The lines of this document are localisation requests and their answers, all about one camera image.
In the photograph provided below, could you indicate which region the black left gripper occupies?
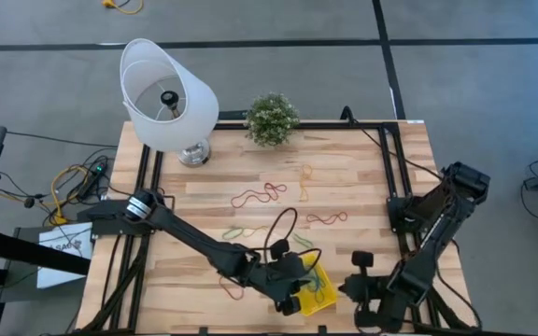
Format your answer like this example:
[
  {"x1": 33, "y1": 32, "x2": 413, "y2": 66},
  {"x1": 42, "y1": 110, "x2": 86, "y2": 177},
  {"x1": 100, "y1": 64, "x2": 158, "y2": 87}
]
[{"x1": 248, "y1": 251, "x2": 314, "y2": 317}]

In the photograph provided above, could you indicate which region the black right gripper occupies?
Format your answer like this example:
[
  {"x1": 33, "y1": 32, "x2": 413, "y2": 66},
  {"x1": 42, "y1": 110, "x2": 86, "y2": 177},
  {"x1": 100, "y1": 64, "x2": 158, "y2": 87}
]
[{"x1": 338, "y1": 273, "x2": 399, "y2": 329}]

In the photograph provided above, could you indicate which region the red rubber band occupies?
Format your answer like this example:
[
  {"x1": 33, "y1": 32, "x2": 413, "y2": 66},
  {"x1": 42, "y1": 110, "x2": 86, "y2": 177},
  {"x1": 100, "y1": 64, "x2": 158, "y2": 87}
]
[
  {"x1": 230, "y1": 182, "x2": 289, "y2": 209},
  {"x1": 305, "y1": 211, "x2": 348, "y2": 227},
  {"x1": 218, "y1": 274, "x2": 246, "y2": 301}
]

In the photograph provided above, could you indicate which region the yellow slotted plastic bin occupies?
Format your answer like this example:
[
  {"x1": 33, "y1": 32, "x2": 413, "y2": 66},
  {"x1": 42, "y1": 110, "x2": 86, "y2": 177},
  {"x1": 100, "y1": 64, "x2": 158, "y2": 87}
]
[{"x1": 294, "y1": 251, "x2": 339, "y2": 317}]

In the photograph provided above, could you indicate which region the teal rubber band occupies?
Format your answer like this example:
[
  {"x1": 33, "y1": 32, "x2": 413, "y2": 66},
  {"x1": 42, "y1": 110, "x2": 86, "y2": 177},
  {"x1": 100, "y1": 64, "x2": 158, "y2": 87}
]
[{"x1": 302, "y1": 273, "x2": 329, "y2": 303}]

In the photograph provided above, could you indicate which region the green rubber band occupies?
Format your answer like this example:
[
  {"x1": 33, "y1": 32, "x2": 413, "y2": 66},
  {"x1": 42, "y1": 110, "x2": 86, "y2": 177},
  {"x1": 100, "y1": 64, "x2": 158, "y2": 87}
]
[
  {"x1": 221, "y1": 226, "x2": 246, "y2": 242},
  {"x1": 291, "y1": 232, "x2": 316, "y2": 249}
]

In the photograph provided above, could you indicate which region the small potted green plant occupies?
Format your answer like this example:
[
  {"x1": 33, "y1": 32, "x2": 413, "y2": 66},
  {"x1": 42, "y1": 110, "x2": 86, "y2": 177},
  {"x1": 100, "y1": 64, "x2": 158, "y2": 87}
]
[{"x1": 244, "y1": 91, "x2": 301, "y2": 147}]

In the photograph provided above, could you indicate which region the white shade silver table lamp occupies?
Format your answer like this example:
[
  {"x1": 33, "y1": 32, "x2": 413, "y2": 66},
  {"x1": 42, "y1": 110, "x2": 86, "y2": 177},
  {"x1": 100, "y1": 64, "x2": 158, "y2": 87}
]
[{"x1": 119, "y1": 37, "x2": 220, "y2": 168}]

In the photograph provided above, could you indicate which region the black power strip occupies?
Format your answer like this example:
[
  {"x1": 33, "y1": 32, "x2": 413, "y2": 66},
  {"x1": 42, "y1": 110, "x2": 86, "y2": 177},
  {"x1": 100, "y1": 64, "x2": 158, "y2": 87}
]
[{"x1": 76, "y1": 160, "x2": 110, "y2": 203}]

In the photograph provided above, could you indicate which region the white paper sheet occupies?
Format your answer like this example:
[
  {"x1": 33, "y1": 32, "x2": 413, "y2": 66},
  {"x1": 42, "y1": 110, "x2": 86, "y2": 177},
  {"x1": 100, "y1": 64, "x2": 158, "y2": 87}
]
[{"x1": 36, "y1": 222, "x2": 94, "y2": 290}]

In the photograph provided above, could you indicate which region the black metal beam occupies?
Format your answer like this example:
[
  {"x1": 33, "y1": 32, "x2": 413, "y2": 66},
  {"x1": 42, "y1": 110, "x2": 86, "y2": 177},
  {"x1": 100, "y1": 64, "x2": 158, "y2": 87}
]
[{"x1": 0, "y1": 227, "x2": 92, "y2": 277}]

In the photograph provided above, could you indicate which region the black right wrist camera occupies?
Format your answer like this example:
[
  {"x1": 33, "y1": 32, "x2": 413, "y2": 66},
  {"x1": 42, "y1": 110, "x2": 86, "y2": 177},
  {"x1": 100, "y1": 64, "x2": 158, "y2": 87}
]
[{"x1": 351, "y1": 250, "x2": 375, "y2": 281}]

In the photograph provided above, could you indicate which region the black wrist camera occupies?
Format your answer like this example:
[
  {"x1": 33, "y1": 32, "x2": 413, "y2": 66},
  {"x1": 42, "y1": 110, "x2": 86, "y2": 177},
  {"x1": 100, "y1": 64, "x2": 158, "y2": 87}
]
[
  {"x1": 351, "y1": 250, "x2": 375, "y2": 281},
  {"x1": 269, "y1": 238, "x2": 291, "y2": 261}
]

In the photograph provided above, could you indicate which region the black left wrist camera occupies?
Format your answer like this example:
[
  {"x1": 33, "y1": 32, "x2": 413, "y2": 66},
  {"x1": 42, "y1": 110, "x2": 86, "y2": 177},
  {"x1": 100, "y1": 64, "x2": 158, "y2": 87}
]
[{"x1": 269, "y1": 238, "x2": 291, "y2": 261}]

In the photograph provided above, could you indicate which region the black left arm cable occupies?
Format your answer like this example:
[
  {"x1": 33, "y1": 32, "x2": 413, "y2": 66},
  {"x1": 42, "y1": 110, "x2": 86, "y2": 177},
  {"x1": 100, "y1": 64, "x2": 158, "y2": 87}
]
[{"x1": 262, "y1": 207, "x2": 299, "y2": 262}]

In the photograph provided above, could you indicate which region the black cable bundle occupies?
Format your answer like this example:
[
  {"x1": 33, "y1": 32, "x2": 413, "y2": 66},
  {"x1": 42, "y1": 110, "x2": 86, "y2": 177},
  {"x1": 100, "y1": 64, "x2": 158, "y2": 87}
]
[{"x1": 84, "y1": 232, "x2": 151, "y2": 331}]

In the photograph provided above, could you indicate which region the black aluminium table frame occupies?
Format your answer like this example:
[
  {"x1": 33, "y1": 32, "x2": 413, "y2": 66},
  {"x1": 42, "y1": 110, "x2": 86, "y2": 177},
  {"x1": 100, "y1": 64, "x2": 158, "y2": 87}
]
[{"x1": 81, "y1": 119, "x2": 483, "y2": 336}]

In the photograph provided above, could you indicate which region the black table cable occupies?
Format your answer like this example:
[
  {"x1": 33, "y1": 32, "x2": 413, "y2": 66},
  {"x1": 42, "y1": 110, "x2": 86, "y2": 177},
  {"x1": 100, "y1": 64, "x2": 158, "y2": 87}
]
[{"x1": 340, "y1": 105, "x2": 444, "y2": 182}]

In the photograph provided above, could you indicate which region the yellow floor cable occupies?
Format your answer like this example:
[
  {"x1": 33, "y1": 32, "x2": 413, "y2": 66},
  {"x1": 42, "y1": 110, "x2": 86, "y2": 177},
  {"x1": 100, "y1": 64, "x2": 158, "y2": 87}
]
[
  {"x1": 49, "y1": 164, "x2": 89, "y2": 227},
  {"x1": 101, "y1": 0, "x2": 145, "y2": 16}
]

